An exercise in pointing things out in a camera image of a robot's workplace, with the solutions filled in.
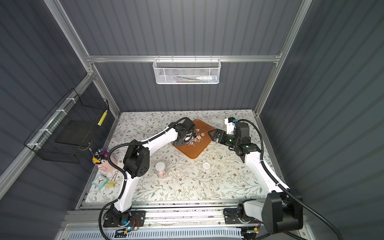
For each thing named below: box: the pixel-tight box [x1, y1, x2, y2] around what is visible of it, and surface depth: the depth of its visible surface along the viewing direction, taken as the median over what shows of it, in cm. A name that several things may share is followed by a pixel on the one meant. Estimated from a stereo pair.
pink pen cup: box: [92, 148, 119, 173], surface depth 84 cm
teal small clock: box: [91, 174, 109, 189], surface depth 86 cm
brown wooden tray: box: [175, 119, 215, 159], surface depth 101 cm
